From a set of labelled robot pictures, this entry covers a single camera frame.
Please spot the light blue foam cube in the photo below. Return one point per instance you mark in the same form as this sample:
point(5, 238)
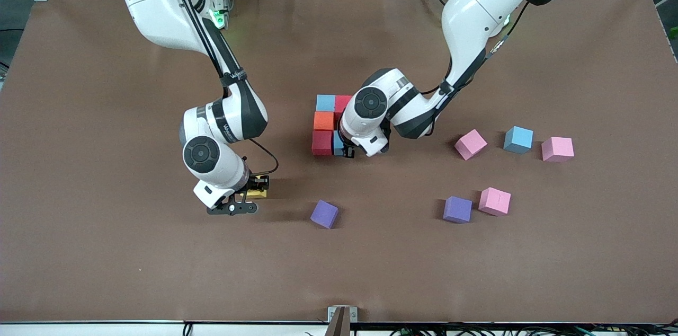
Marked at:
point(518, 140)
point(325, 103)
point(337, 144)

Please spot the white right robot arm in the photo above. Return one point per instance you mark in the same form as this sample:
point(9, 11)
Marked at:
point(159, 12)

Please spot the orange foam cube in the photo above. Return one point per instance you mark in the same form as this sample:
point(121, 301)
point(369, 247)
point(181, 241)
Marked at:
point(323, 121)

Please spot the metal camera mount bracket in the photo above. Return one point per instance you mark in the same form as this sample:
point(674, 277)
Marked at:
point(341, 320)

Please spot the yellow foam cube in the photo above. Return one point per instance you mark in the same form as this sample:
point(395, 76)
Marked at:
point(258, 194)

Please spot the red foam cube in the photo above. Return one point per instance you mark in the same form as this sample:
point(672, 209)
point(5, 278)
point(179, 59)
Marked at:
point(342, 102)
point(321, 143)

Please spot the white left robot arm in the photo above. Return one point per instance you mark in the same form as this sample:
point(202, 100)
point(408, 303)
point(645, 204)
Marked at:
point(476, 2)

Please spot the pink foam cube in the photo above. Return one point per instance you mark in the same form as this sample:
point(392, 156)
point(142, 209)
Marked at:
point(470, 144)
point(558, 149)
point(494, 201)

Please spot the purple foam cube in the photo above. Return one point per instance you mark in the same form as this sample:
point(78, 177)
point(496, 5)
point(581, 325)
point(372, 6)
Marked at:
point(324, 214)
point(457, 209)

